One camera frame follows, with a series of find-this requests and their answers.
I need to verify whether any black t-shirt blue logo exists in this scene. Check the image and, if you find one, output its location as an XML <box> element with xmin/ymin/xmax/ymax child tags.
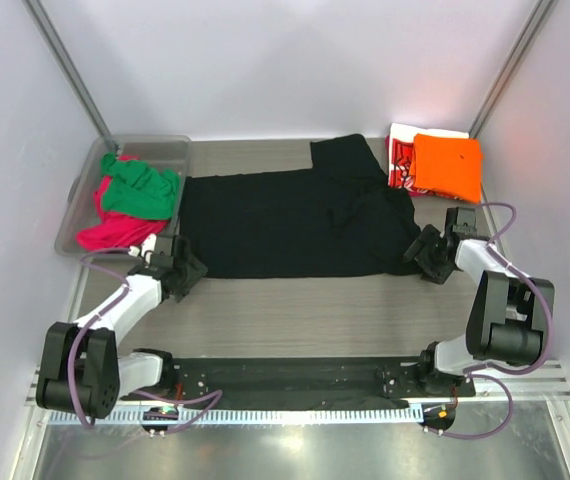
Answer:
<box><xmin>180</xmin><ymin>134</ymin><xmax>420</xmax><ymax>279</ymax></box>

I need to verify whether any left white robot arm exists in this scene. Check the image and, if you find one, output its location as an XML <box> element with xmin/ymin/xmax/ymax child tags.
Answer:
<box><xmin>35</xmin><ymin>234</ymin><xmax>208</xmax><ymax>426</ymax></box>

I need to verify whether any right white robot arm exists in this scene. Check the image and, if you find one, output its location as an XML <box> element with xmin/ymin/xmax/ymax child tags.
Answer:
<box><xmin>379</xmin><ymin>207</ymin><xmax>555</xmax><ymax>399</ymax></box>

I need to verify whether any pink t-shirt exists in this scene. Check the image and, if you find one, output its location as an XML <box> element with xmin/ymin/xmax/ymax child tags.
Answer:
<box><xmin>76</xmin><ymin>154</ymin><xmax>173</xmax><ymax>251</ymax></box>

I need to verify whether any green t-shirt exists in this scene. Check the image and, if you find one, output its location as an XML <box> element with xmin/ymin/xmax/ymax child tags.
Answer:
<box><xmin>100</xmin><ymin>153</ymin><xmax>181</xmax><ymax>221</ymax></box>

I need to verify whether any orange folded t-shirt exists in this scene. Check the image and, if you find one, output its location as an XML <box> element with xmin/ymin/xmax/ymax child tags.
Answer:
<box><xmin>410</xmin><ymin>134</ymin><xmax>483</xmax><ymax>203</ymax></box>

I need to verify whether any clear plastic bin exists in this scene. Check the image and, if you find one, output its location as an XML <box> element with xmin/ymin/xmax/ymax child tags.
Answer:
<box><xmin>54</xmin><ymin>134</ymin><xmax>192</xmax><ymax>258</ymax></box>

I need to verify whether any red white folded t-shirt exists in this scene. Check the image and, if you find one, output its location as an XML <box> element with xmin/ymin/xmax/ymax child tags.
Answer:
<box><xmin>386</xmin><ymin>123</ymin><xmax>469</xmax><ymax>197</ymax></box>

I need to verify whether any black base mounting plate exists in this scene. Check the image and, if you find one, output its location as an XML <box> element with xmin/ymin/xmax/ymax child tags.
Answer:
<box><xmin>117</xmin><ymin>355</ymin><xmax>477</xmax><ymax>401</ymax></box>

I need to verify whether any slotted white cable duct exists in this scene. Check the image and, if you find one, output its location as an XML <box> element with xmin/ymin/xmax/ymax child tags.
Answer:
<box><xmin>47</xmin><ymin>405</ymin><xmax>424</xmax><ymax>426</ymax></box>

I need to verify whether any aluminium extrusion rail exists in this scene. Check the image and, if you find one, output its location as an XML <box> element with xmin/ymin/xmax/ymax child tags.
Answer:
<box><xmin>474</xmin><ymin>360</ymin><xmax>570</xmax><ymax>401</ymax></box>

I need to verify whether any right aluminium frame post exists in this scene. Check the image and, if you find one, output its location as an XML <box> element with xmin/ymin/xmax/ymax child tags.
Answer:
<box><xmin>469</xmin><ymin>0</ymin><xmax>558</xmax><ymax>138</ymax></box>

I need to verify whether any aluminium frame post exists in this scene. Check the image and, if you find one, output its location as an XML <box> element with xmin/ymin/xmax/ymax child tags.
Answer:
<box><xmin>469</xmin><ymin>0</ymin><xmax>558</xmax><ymax>138</ymax></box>
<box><xmin>23</xmin><ymin>0</ymin><xmax>118</xmax><ymax>152</ymax></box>

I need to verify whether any left aluminium frame post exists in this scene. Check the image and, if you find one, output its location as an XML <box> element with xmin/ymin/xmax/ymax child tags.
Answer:
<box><xmin>23</xmin><ymin>0</ymin><xmax>118</xmax><ymax>152</ymax></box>

